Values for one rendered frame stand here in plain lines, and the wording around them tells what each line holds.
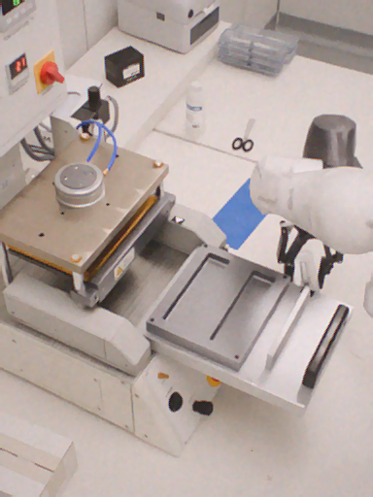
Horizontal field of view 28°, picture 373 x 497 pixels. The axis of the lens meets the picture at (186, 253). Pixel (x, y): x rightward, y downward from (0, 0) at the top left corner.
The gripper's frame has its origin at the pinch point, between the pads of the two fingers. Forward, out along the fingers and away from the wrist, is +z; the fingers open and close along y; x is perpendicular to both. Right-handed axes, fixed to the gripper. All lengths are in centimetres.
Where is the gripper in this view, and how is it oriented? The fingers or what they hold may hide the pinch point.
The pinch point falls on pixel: (306, 274)
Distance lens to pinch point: 154.3
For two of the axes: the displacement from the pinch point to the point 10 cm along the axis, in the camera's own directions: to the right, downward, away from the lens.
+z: -0.1, 6.9, 7.3
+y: 10.0, 0.0, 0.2
